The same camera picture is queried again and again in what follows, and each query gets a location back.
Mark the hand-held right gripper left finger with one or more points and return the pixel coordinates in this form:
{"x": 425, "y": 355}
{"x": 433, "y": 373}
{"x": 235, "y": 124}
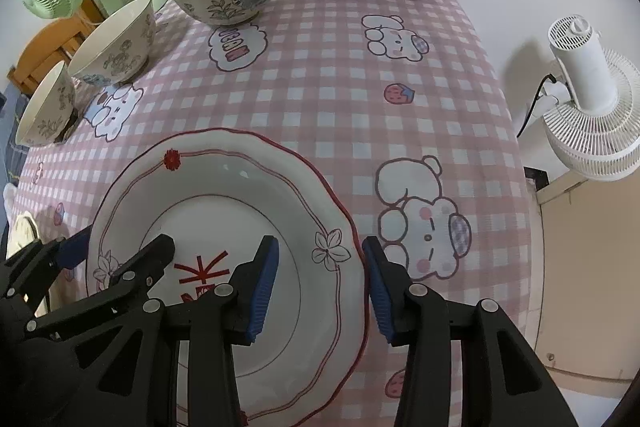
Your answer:
{"x": 262, "y": 292}

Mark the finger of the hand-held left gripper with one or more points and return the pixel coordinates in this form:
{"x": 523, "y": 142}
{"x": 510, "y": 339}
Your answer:
{"x": 145, "y": 262}
{"x": 75, "y": 249}

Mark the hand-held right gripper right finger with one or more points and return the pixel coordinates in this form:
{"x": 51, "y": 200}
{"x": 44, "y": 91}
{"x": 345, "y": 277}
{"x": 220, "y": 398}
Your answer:
{"x": 380, "y": 292}

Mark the white plate with red rim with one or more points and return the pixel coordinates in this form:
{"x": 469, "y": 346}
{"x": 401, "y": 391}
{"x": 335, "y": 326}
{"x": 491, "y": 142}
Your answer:
{"x": 225, "y": 197}

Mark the cream floral bowl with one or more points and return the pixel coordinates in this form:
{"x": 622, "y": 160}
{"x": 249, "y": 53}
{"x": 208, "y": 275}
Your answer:
{"x": 50, "y": 112}

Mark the pink checkered printed tablecloth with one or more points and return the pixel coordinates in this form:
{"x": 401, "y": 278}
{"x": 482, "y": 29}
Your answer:
{"x": 325, "y": 107}

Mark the cream bowl with blue print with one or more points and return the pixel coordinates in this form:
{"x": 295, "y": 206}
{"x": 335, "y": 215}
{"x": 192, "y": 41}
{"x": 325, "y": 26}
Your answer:
{"x": 115, "y": 52}

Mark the wooden bed headboard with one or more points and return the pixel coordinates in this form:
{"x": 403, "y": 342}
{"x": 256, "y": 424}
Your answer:
{"x": 45, "y": 42}

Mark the beige cabinet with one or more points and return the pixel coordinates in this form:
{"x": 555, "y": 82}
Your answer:
{"x": 590, "y": 282}

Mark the white clip fan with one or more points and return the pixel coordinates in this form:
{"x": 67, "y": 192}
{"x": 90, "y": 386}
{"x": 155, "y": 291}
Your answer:
{"x": 590, "y": 107}

